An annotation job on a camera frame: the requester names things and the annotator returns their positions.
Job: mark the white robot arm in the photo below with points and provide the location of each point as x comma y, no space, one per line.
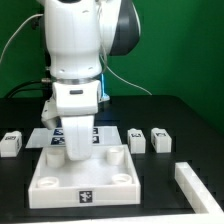
79,35

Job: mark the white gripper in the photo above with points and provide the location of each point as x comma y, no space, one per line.
76,106

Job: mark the black camera on stand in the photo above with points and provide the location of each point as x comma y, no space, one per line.
38,23

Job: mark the white obstacle fence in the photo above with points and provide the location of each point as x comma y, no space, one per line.
206,208

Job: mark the white square tabletop part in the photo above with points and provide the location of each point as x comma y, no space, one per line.
108,177

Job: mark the white sheet with markers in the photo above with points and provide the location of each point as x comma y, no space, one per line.
42,137

